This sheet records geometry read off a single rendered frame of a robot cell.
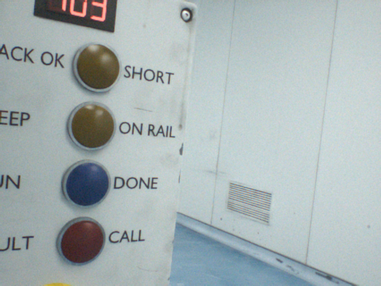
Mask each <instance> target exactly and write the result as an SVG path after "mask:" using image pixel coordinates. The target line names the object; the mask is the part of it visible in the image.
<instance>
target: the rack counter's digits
mask: <svg viewBox="0 0 381 286"><path fill-rule="evenodd" d="M108 4H109V0H47V2H46V10H49V11H54V12H58V13H62V14H66V15H71V16H76V17H80V18H84V19H89V20H94V21H97V22H102V23H107V15H108Z"/></svg>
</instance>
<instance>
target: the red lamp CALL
mask: <svg viewBox="0 0 381 286"><path fill-rule="evenodd" d="M102 245H103V232H102V230H101V228H100V227H99V225H97V224H96V223H94V222H92V221H85V220H84V221H79V222H76V223H74V224H72V225H71V226H70V227H69V228H68V229H67V230H66V231H65V233H64V234H63V237H62V239H61V251H62V253H63V255H64V257H65V258H66V259H67V260H69V261H71V262H74V263H84V262H88V261H90V260H91V259H93V258H94V257H96V256H97V255H98V253H99V252H100V250H101V248H102Z"/></svg>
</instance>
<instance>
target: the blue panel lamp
mask: <svg viewBox="0 0 381 286"><path fill-rule="evenodd" d="M108 185H109V180H108V175H107V173H106V172H105V170H104V169H103V168H102V167H101V166H99V165H97V164H95V163H83V164H81V165H79V166H77V167H76V168H74V169H73V170H72V172H71V173H70V174H69V176H68V178H67V181H66V191H67V194H68V196H69V198H70V199H71V200H72V201H73V202H74V203H76V204H78V205H82V206H89V205H93V204H95V203H97V202H99V201H100V200H101V199H102V198H103V197H104V196H105V194H106V193H107V190H108Z"/></svg>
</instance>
